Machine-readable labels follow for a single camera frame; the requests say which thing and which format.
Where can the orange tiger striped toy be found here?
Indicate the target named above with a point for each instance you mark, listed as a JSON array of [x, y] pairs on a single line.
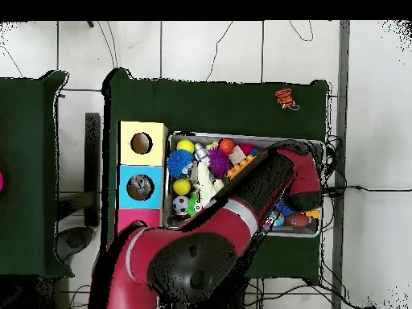
[[284, 97]]

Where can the silver metal pipe fitting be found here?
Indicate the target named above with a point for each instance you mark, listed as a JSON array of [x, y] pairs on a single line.
[[201, 151]]

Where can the orange toy building block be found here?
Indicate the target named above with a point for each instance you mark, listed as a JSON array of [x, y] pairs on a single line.
[[237, 168], [312, 213]]

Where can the dark green table cloth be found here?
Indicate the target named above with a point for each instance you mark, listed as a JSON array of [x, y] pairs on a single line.
[[225, 103], [29, 180]]

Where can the purple spiky ball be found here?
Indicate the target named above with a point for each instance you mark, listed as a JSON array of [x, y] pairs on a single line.
[[219, 162]]

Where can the orange ball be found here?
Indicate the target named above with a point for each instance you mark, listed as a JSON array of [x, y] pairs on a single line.
[[226, 145]]

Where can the yellow ball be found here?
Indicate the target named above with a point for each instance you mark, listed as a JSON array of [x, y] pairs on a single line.
[[181, 187], [185, 145]]

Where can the pink round object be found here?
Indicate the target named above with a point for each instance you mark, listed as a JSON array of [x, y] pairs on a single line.
[[1, 181]]

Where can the wooden box with three holes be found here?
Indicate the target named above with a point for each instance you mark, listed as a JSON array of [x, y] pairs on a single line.
[[129, 154]]

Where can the small soccer ball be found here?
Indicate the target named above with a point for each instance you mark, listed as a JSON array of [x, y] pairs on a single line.
[[180, 204]]

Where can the shallow clear mesh bin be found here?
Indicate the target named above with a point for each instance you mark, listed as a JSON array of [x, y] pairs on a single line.
[[302, 233]]

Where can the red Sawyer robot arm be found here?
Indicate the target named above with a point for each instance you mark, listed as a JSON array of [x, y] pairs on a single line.
[[193, 257]]

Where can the large blue spiky ball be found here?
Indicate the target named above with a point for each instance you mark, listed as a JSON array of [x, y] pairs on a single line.
[[179, 163]]

